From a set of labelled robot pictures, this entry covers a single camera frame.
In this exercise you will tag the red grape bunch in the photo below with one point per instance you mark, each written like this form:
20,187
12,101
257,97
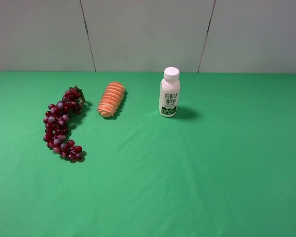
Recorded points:
56,125

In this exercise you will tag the orange striped bread roll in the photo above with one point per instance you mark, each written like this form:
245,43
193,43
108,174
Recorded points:
111,99

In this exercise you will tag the white milk bottle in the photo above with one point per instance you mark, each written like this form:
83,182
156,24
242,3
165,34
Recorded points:
169,92

